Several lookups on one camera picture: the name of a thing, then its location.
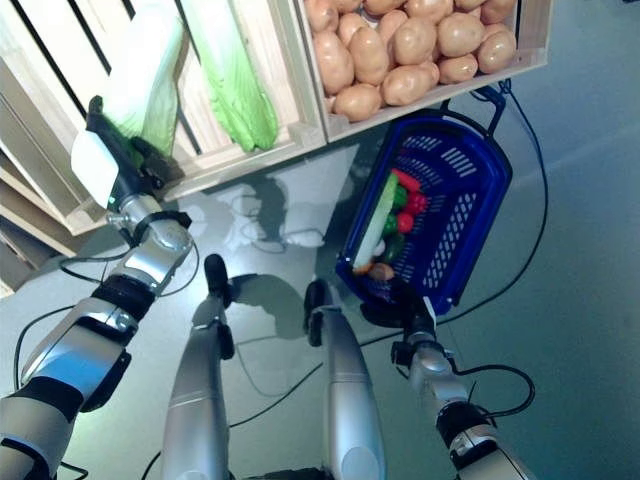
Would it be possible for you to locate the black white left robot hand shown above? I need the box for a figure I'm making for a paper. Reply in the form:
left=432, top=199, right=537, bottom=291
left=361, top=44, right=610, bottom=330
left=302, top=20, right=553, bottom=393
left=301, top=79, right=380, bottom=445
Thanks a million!
left=71, top=97, right=185, bottom=211

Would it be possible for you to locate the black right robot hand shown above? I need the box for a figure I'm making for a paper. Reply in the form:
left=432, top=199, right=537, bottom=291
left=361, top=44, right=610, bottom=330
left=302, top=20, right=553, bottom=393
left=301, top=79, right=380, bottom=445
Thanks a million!
left=359, top=279, right=439, bottom=345

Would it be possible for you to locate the napa cabbage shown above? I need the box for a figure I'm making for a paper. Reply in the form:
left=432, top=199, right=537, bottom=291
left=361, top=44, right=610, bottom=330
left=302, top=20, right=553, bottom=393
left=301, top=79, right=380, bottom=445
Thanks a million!
left=353, top=175, right=400, bottom=274
left=178, top=0, right=279, bottom=153
left=102, top=0, right=187, bottom=157

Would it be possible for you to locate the blue plastic shopping basket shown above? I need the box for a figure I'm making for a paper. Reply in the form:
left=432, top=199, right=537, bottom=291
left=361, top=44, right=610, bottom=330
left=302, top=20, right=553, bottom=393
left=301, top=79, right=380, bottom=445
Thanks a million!
left=335, top=82, right=514, bottom=317

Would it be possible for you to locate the silver right robot leg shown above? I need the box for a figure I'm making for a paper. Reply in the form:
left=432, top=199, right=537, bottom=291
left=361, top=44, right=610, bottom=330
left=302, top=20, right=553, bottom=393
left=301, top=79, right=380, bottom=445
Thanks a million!
left=303, top=279, right=387, bottom=480

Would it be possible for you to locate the silver robot leg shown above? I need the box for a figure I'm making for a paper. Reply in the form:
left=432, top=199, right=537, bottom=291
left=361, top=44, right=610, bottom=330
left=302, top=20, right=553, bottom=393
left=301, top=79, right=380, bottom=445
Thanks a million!
left=159, top=253, right=235, bottom=480
left=303, top=279, right=387, bottom=480

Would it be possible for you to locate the slatted wooden cabbage crate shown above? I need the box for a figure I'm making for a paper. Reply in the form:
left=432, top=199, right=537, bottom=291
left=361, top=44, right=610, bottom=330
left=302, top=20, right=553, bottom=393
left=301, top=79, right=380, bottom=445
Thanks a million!
left=0, top=0, right=331, bottom=237

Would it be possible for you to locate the brown potato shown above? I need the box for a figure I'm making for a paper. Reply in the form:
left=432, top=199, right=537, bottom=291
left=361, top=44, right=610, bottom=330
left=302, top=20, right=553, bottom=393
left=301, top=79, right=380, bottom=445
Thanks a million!
left=477, top=28, right=517, bottom=75
left=348, top=25, right=391, bottom=86
left=437, top=53, right=480, bottom=85
left=437, top=12, right=486, bottom=59
left=337, top=12, right=369, bottom=46
left=303, top=0, right=341, bottom=34
left=392, top=17, right=436, bottom=66
left=380, top=63, right=441, bottom=107
left=333, top=83, right=384, bottom=123
left=312, top=30, right=356, bottom=96

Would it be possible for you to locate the silver left robot leg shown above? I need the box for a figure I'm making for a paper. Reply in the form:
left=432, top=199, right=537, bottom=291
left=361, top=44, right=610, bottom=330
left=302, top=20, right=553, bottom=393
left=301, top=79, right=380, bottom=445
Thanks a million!
left=159, top=253, right=235, bottom=480

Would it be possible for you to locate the pile of potatoes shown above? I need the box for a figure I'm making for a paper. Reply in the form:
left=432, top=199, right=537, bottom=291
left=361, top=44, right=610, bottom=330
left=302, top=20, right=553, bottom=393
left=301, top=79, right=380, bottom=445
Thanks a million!
left=292, top=0, right=556, bottom=145

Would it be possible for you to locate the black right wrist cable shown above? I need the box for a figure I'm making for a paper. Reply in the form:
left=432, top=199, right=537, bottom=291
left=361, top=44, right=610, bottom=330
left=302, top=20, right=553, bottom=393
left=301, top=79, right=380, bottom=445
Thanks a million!
left=452, top=363, right=536, bottom=417

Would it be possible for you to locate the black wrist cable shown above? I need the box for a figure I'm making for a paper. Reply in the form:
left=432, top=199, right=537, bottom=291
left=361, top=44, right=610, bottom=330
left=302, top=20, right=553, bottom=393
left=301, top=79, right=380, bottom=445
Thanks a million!
left=13, top=252, right=131, bottom=389
left=452, top=363, right=536, bottom=417

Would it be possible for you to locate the long black floor cable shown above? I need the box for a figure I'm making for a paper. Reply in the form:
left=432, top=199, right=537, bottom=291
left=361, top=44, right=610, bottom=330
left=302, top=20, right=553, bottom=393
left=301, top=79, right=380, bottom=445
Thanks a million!
left=227, top=82, right=550, bottom=431

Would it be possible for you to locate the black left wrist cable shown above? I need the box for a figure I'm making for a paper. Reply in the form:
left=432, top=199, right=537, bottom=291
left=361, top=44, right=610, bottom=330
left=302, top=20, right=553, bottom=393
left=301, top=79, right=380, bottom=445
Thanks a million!
left=13, top=252, right=131, bottom=389

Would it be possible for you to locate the blue cable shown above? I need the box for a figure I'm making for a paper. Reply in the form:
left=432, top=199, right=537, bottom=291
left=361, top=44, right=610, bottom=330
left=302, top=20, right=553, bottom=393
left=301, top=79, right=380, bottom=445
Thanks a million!
left=492, top=78, right=524, bottom=119

